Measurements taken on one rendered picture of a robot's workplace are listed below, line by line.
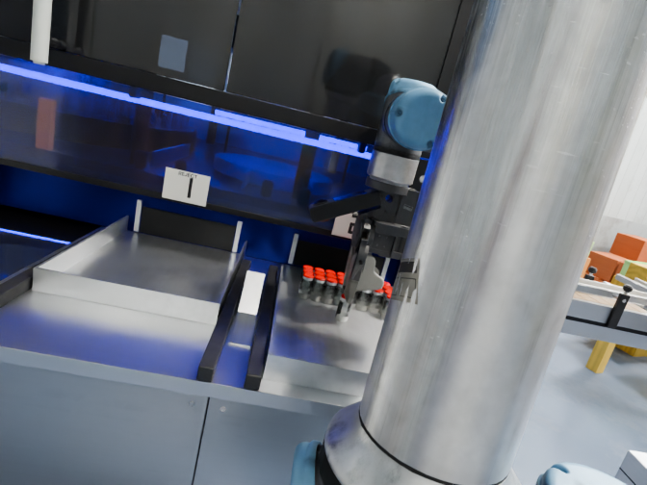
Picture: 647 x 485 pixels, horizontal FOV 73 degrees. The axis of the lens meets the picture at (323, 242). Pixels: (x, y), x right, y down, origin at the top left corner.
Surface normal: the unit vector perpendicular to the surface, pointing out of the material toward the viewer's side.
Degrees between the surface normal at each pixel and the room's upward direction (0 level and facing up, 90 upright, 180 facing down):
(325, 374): 90
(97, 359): 0
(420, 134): 90
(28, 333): 0
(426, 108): 90
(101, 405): 90
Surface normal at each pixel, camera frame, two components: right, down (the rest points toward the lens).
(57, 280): 0.05, 0.27
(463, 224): -0.62, 0.00
